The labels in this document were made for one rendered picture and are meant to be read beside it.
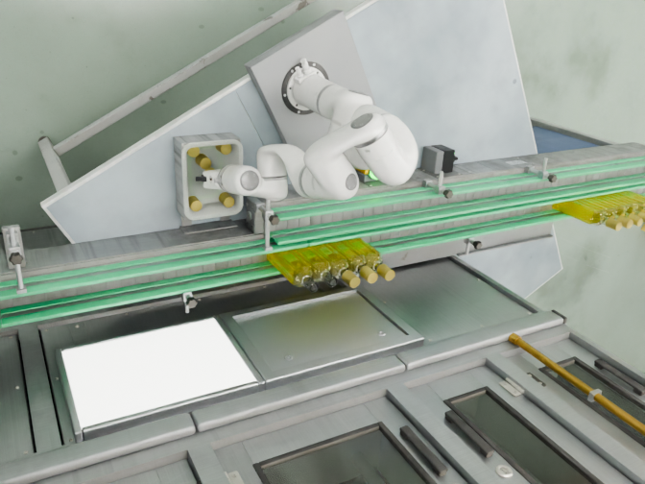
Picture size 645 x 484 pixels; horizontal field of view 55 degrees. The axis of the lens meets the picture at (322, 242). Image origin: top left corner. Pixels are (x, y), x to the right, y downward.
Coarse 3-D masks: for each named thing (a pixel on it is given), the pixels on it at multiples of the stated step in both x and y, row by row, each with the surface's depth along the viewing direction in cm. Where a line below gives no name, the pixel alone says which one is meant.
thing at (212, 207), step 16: (192, 144) 167; (208, 144) 169; (224, 144) 171; (240, 144) 173; (192, 160) 176; (224, 160) 180; (240, 160) 175; (192, 176) 178; (192, 192) 180; (208, 192) 182; (208, 208) 180; (224, 208) 181; (240, 208) 181
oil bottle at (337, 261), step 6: (312, 246) 185; (318, 246) 184; (324, 246) 184; (330, 246) 184; (318, 252) 182; (324, 252) 181; (330, 252) 181; (336, 252) 181; (330, 258) 177; (336, 258) 177; (342, 258) 177; (330, 264) 175; (336, 264) 175; (342, 264) 175; (336, 270) 175; (336, 276) 176
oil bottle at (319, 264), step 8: (304, 248) 182; (312, 248) 182; (304, 256) 177; (312, 256) 177; (320, 256) 177; (312, 264) 173; (320, 264) 173; (328, 264) 174; (320, 272) 172; (320, 280) 173
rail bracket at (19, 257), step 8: (8, 232) 150; (16, 232) 150; (8, 240) 150; (16, 240) 151; (8, 248) 153; (16, 248) 143; (8, 256) 153; (16, 256) 140; (24, 256) 155; (8, 264) 154; (16, 264) 145; (24, 264) 156; (16, 272) 146; (16, 288) 148; (24, 288) 148
